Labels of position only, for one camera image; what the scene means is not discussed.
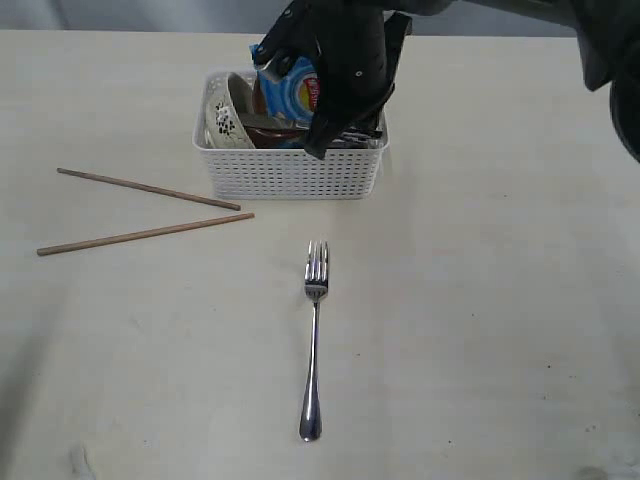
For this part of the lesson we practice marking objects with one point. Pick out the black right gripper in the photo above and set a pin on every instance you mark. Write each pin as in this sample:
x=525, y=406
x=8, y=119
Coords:
x=355, y=50

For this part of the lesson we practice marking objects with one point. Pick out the white perforated plastic basket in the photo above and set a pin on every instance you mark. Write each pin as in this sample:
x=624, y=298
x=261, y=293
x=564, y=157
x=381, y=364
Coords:
x=290, y=174

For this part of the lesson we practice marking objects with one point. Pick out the white floral ceramic bowl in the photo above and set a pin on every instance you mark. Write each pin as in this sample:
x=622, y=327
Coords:
x=228, y=100

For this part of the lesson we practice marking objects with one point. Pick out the brown wooden spoon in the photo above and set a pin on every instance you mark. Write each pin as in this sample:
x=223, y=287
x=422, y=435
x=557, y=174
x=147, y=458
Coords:
x=268, y=132

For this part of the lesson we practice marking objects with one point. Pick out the blue chips bag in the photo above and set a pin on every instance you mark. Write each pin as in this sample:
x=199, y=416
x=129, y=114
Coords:
x=295, y=97

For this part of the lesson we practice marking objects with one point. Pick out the brown wooden plate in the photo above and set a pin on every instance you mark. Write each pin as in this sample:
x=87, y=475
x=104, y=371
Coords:
x=259, y=103

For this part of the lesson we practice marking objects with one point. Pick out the silver metal fork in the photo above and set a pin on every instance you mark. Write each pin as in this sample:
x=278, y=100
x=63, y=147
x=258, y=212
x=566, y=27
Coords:
x=316, y=286

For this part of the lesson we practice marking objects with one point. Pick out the wooden chopstick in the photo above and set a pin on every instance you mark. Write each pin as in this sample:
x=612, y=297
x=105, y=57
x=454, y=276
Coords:
x=133, y=236
x=150, y=189

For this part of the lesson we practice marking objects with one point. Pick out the dark foil packet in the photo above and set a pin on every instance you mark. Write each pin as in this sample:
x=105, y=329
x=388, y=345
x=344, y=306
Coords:
x=353, y=138

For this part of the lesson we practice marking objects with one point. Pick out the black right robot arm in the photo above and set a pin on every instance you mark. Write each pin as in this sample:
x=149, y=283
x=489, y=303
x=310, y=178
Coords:
x=607, y=34

